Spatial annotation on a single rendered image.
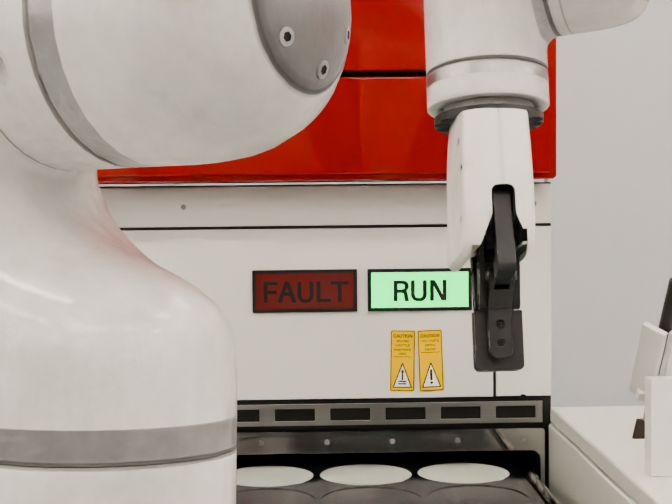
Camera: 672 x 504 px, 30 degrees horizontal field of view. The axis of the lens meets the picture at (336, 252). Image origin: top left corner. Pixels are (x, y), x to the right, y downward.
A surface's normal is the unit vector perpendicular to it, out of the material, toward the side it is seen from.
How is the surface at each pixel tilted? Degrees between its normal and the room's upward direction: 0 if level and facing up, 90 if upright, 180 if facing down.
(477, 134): 70
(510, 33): 79
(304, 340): 90
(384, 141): 90
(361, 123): 90
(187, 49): 108
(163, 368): 83
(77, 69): 117
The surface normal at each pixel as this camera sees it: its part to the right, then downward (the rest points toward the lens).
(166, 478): 0.59, -0.01
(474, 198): -0.15, -0.18
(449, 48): -0.65, -0.10
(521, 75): 0.42, -0.14
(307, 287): 0.03, 0.05
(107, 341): 0.20, -0.25
